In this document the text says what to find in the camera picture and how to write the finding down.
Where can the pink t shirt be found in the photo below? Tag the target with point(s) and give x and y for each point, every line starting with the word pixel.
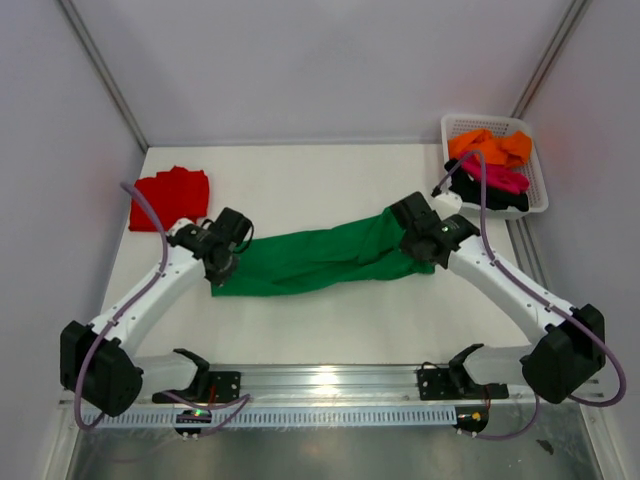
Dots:
pixel 496 176

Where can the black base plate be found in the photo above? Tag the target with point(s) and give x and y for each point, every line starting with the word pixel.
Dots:
pixel 212 387
pixel 444 383

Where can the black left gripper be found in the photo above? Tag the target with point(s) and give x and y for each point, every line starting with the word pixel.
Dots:
pixel 219 279

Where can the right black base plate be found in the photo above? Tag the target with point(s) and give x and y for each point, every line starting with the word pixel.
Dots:
pixel 444 383

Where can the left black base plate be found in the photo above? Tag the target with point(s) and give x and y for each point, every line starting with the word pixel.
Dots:
pixel 212 387

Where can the corner frame post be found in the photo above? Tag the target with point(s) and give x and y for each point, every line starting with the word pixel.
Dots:
pixel 100 67
pixel 568 24

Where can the black t shirt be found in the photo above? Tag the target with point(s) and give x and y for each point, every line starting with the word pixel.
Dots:
pixel 470 192

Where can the orange t shirt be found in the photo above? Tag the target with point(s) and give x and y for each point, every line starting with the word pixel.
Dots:
pixel 511 152

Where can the left black controller board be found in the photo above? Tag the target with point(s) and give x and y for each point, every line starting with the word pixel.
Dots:
pixel 192 422

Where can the right black controller board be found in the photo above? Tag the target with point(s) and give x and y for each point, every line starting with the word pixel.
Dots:
pixel 471 420

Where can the left corner frame post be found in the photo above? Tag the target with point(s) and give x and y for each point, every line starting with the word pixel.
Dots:
pixel 100 67

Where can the folded red t shirt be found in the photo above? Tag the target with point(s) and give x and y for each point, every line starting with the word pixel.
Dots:
pixel 175 194

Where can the green t shirt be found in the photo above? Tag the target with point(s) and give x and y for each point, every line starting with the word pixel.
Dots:
pixel 306 261

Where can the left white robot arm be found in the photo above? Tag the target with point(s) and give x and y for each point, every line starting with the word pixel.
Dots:
pixel 99 361

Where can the white slotted cable duct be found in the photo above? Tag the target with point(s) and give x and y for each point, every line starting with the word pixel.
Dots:
pixel 253 416

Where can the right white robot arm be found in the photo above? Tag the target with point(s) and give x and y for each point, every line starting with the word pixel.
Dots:
pixel 564 342

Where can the aluminium front rail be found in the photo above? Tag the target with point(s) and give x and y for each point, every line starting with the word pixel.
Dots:
pixel 330 385

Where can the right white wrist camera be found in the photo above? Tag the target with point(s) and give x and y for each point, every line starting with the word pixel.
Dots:
pixel 447 203

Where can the right corner frame post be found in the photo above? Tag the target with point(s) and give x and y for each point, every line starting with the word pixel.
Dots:
pixel 568 24

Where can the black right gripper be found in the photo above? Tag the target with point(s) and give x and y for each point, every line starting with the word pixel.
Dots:
pixel 407 243

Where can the black controller board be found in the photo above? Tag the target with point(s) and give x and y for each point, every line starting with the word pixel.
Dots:
pixel 471 420
pixel 192 422

